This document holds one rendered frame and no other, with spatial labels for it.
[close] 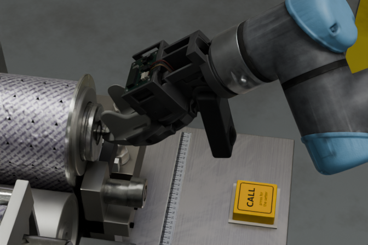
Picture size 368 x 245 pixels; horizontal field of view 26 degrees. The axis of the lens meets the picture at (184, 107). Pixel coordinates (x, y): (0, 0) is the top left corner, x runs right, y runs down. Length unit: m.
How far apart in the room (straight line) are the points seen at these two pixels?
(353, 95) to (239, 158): 0.62
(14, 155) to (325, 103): 0.39
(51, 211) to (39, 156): 0.07
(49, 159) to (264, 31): 0.32
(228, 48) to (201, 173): 0.57
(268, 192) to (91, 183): 0.43
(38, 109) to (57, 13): 2.12
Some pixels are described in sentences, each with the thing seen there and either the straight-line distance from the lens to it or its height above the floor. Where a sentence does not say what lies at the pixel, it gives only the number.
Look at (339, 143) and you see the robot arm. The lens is 0.84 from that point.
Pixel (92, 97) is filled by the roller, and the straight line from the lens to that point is 1.04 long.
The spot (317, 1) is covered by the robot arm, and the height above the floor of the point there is 1.50.
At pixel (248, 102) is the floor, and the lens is 2.75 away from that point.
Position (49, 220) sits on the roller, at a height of 1.23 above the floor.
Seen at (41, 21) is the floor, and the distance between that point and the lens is 3.08.
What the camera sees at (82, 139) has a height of 1.27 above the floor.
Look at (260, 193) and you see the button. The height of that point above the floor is 0.92.
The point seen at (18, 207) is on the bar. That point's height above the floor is 1.46.
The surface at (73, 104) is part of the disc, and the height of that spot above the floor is 1.32.
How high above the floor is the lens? 2.04
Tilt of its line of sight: 48 degrees down
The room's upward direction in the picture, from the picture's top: straight up
